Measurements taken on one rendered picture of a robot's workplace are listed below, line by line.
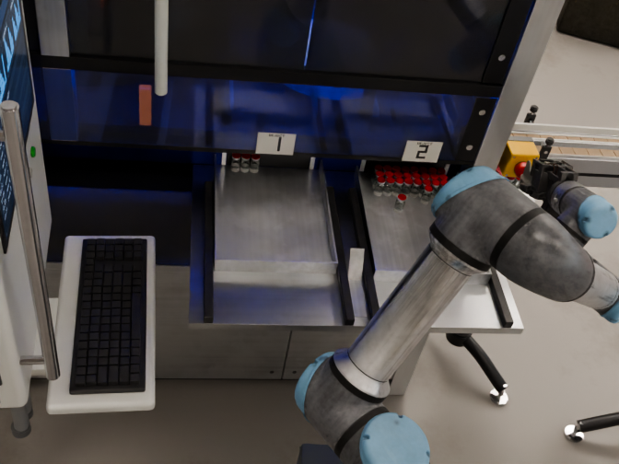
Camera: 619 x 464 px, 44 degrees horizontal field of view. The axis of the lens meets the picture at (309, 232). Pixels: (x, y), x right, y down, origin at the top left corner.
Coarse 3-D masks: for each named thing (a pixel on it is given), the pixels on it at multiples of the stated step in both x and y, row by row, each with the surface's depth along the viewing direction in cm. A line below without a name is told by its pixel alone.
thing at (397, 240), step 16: (368, 192) 186; (368, 208) 182; (384, 208) 183; (416, 208) 185; (368, 224) 174; (384, 224) 179; (400, 224) 180; (416, 224) 181; (368, 240) 171; (384, 240) 175; (400, 240) 176; (416, 240) 177; (384, 256) 172; (400, 256) 173; (416, 256) 173; (384, 272) 165; (400, 272) 165
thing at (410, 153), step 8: (408, 144) 176; (416, 144) 176; (424, 144) 176; (432, 144) 176; (440, 144) 177; (408, 152) 178; (416, 152) 178; (432, 152) 178; (408, 160) 179; (416, 160) 180; (424, 160) 180; (432, 160) 180
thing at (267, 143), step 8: (264, 136) 171; (272, 136) 171; (280, 136) 171; (288, 136) 171; (264, 144) 172; (272, 144) 172; (288, 144) 173; (256, 152) 174; (264, 152) 174; (272, 152) 174; (280, 152) 174; (288, 152) 174
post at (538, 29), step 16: (544, 0) 153; (560, 0) 153; (528, 16) 156; (544, 16) 155; (528, 32) 158; (544, 32) 158; (528, 48) 160; (544, 48) 161; (512, 64) 163; (528, 64) 163; (512, 80) 166; (528, 80) 166; (512, 96) 169; (496, 112) 172; (512, 112) 172; (496, 128) 175; (512, 128) 175; (496, 144) 178; (480, 160) 182; (496, 160) 182; (416, 352) 236; (400, 368) 241; (400, 384) 248
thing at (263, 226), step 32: (224, 192) 179; (256, 192) 181; (288, 192) 182; (320, 192) 184; (224, 224) 172; (256, 224) 173; (288, 224) 175; (320, 224) 176; (224, 256) 165; (256, 256) 166; (288, 256) 168; (320, 256) 169
